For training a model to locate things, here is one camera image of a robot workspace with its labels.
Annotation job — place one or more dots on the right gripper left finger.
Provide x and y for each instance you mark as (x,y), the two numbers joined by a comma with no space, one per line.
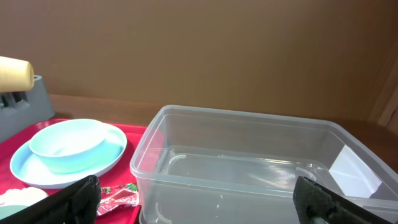
(75,204)

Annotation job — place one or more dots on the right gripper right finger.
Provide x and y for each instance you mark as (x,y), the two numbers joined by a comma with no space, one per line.
(315,203)

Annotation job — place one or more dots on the light blue bowl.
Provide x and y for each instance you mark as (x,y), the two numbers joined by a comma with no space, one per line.
(70,146)

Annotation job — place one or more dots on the yellow plastic cup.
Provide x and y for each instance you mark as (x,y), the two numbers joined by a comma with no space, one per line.
(16,75)

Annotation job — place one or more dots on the grey dishwasher rack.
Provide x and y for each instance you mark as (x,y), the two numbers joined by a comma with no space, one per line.
(23,108)

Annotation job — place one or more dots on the red snack wrapper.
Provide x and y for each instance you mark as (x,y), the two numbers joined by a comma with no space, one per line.
(124,195)

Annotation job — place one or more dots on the crumpled white tissue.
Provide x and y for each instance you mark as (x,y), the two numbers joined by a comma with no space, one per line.
(26,196)

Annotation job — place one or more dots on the light blue plate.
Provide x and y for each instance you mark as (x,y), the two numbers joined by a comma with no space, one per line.
(26,167)

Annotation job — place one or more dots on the green bowl with food scraps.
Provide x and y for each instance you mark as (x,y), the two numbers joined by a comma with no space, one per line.
(8,210)

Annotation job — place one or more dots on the clear plastic bin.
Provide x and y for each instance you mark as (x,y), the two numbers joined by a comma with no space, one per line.
(203,165)

